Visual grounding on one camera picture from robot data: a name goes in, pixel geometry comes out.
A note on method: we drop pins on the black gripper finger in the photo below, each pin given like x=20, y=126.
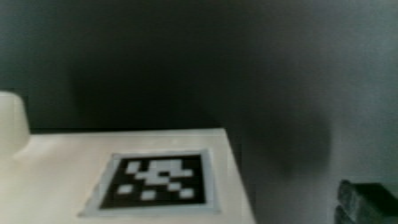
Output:
x=367, y=204

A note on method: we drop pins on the white drawer with knob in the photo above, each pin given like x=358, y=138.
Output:
x=150, y=177

